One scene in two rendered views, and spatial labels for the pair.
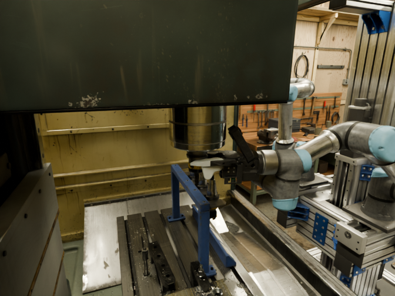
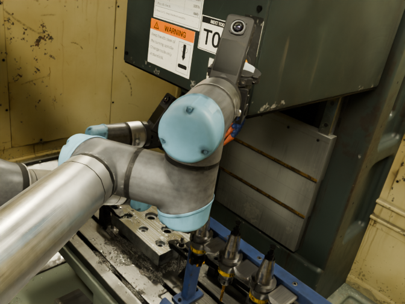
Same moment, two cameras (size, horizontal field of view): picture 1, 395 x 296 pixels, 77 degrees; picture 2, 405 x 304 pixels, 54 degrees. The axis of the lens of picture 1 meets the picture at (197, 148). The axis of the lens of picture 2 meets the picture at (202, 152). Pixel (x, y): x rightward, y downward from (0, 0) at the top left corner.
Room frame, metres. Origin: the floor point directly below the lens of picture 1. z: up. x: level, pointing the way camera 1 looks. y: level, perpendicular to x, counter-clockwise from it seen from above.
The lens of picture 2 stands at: (1.70, -0.52, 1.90)
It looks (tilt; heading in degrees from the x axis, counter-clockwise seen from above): 25 degrees down; 151
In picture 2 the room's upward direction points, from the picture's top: 9 degrees clockwise
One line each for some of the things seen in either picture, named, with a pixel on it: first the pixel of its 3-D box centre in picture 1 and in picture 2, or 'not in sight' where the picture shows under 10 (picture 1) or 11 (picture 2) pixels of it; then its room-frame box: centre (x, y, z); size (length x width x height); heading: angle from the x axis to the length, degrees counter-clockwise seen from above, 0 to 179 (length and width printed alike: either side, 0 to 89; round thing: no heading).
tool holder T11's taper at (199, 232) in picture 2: (211, 186); (203, 222); (0.92, -0.06, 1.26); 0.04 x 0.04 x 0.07
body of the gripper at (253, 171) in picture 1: (239, 165); (160, 134); (0.70, -0.13, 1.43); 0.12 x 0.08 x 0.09; 98
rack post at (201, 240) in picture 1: (203, 242); (193, 262); (0.85, -0.02, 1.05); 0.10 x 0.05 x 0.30; 109
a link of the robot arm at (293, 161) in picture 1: (290, 162); (108, 139); (0.73, -0.28, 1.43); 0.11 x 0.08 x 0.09; 98
